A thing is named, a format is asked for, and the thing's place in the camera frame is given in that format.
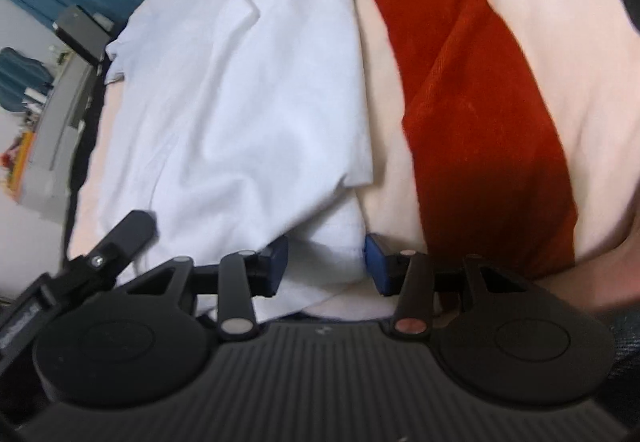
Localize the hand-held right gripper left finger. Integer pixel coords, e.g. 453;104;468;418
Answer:
115;236;290;342

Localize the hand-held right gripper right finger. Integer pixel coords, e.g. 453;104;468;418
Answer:
364;233;541;339

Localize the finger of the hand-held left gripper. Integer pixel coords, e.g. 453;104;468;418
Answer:
67;211;156;291

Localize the white t-shirt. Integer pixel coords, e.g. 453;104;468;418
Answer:
102;0;376;319

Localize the white dresser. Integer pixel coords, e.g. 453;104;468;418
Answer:
15;53;99;224

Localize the orange and red item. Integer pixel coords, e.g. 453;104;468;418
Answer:
0;131;35;203

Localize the striped red black cream blanket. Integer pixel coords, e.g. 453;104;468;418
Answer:
65;0;640;323

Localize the wavy mirror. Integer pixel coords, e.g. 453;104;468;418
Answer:
0;47;54;113

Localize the black grey chair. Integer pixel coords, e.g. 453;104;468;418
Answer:
51;5;118;69

